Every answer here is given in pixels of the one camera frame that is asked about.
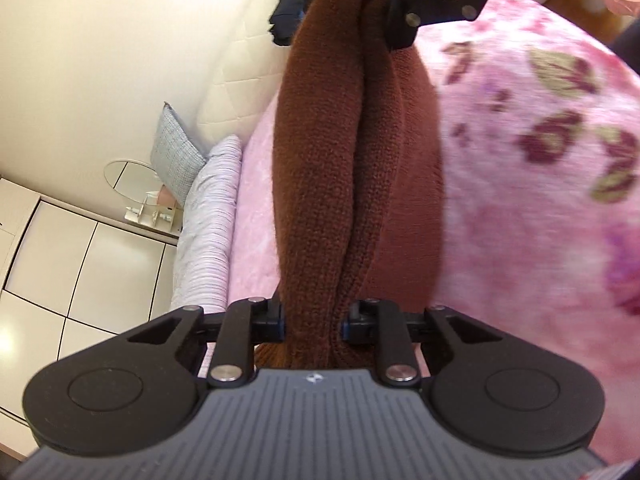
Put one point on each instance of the pink floral blanket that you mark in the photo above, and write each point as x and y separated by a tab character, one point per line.
525	210

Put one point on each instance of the lilac striped rolled quilt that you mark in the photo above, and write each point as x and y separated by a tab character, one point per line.
205	240

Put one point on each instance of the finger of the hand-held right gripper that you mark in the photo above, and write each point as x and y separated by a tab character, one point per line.
400	15

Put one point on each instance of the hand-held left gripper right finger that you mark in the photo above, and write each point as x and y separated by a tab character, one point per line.
345	332

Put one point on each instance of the brown knit sweater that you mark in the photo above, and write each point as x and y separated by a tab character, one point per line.
320	185

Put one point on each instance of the grey woven pillow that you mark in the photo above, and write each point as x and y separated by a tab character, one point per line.
175	155

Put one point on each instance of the white bedside rack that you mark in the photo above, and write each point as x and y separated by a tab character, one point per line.
150	215

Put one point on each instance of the cream panelled wardrobe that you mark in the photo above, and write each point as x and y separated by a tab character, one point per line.
75	270

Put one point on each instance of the cream quilted headboard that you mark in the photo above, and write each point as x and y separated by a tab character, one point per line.
240	60

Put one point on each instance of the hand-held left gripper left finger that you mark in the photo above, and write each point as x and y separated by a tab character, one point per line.
281	327

